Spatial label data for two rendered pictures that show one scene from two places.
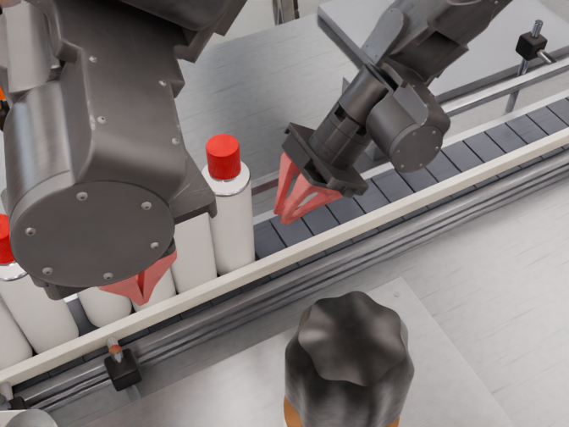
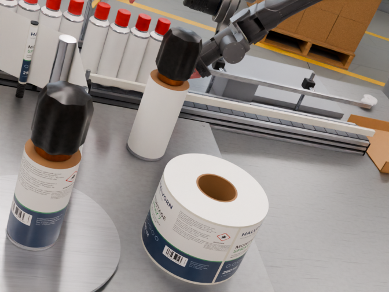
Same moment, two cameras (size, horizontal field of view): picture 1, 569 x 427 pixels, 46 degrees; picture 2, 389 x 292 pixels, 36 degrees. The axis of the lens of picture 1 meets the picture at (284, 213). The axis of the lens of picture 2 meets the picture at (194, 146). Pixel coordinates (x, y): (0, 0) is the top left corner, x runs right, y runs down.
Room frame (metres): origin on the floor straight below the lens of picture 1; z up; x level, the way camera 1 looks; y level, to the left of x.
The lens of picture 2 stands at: (-0.93, -0.22, 1.62)
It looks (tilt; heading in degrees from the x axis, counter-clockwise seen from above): 31 degrees down; 4
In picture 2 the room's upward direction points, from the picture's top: 22 degrees clockwise
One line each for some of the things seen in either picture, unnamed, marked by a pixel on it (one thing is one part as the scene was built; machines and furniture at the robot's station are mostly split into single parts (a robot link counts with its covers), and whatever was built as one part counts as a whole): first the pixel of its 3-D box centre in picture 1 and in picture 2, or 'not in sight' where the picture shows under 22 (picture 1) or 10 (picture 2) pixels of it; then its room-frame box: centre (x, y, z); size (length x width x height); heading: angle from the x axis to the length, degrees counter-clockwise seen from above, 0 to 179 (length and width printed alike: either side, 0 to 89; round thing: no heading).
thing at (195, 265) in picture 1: (186, 230); (134, 52); (0.44, 0.10, 0.98); 0.05 x 0.05 x 0.20
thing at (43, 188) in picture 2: not in sight; (49, 167); (-0.19, 0.03, 1.04); 0.09 x 0.09 x 0.29
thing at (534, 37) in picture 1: (533, 76); (305, 99); (0.78, -0.37, 0.91); 0.07 x 0.03 x 0.17; 28
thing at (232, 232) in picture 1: (229, 210); (153, 55); (0.47, 0.06, 0.98); 0.05 x 0.05 x 0.20
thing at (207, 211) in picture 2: not in sight; (203, 216); (-0.03, -0.23, 0.95); 0.20 x 0.20 x 0.14
